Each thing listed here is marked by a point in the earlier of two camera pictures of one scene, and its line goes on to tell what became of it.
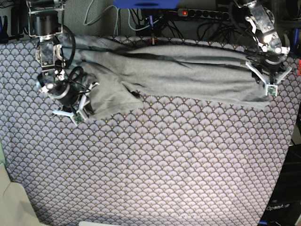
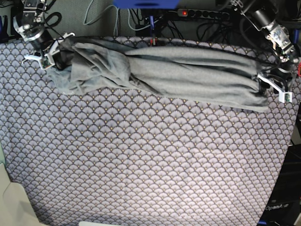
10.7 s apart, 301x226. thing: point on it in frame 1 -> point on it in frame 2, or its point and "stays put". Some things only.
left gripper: [78, 116] -> [46, 61]
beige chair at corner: [16, 208] stays put
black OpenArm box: [283, 207] stays put
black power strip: [203, 13] stays put
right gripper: [271, 70] -> [285, 97]
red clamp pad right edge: [299, 67] stays put
